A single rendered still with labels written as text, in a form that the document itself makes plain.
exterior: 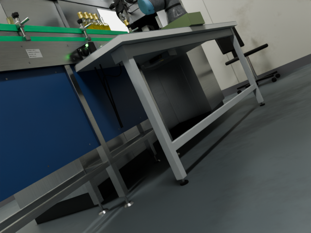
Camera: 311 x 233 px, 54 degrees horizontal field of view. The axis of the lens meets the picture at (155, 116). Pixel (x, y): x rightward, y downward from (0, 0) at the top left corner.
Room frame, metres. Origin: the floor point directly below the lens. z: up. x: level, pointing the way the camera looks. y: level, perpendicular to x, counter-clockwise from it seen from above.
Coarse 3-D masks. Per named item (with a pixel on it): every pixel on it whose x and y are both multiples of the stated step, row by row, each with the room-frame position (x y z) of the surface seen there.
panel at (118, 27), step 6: (102, 12) 2.63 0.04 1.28; (108, 12) 2.73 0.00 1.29; (114, 12) 2.83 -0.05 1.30; (108, 18) 2.68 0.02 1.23; (114, 18) 2.78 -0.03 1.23; (108, 24) 2.64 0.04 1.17; (114, 24) 2.74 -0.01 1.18; (120, 24) 2.84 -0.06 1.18; (114, 30) 2.69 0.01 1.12; (120, 30) 2.79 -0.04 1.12; (126, 30) 2.90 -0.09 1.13
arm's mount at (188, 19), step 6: (192, 12) 1.97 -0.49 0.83; (198, 12) 2.04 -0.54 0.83; (180, 18) 1.93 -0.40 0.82; (186, 18) 1.91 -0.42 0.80; (192, 18) 1.94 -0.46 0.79; (198, 18) 2.01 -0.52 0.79; (168, 24) 1.99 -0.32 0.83; (174, 24) 1.97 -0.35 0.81; (180, 24) 1.94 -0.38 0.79; (186, 24) 1.92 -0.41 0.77; (192, 24) 1.91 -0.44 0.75; (198, 24) 1.99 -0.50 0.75
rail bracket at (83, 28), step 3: (78, 21) 1.75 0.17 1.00; (81, 21) 1.75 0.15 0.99; (81, 24) 1.75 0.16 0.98; (90, 24) 1.73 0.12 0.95; (81, 27) 1.75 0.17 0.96; (84, 27) 1.75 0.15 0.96; (81, 30) 1.75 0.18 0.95; (84, 30) 1.75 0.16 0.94; (84, 33) 1.75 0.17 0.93; (87, 36) 1.75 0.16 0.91; (87, 39) 1.75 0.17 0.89; (90, 39) 1.75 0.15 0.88
